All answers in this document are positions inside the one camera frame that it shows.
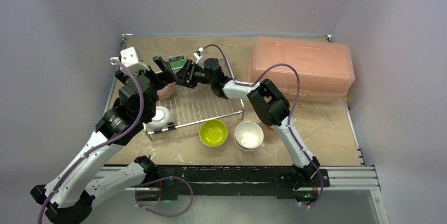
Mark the silver wire dish rack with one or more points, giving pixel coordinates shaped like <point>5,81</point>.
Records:
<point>194,106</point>

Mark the green white card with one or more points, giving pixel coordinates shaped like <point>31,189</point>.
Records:
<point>177,62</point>

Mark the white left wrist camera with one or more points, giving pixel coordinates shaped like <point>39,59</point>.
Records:
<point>129,61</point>

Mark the plain white bowl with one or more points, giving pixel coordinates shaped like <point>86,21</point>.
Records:
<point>162,118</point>

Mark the red floral patterned bowl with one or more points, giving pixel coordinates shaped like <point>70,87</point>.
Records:
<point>166,92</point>

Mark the black aluminium mounting rail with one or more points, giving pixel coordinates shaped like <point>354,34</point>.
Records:
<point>282,182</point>

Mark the pink plastic storage box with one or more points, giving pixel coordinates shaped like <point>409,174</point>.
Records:
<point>313,70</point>

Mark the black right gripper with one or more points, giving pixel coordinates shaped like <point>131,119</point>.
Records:
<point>189,74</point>

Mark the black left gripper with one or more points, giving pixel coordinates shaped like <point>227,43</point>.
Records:
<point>163,78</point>

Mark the white orange bowl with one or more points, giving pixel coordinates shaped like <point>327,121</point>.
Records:
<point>268,126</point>

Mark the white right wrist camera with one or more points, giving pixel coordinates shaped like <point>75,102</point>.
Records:
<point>198,54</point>

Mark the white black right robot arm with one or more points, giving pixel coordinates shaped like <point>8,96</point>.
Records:
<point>270,105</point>

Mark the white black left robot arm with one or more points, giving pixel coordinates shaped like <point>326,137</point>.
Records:
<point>74,193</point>

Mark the yellow green bowl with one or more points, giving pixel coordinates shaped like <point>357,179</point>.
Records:
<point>213,133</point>

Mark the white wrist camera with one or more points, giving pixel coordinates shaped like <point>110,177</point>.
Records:
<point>198,54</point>
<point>129,61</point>

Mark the cream white bowl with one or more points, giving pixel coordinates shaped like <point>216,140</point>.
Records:
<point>248,136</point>

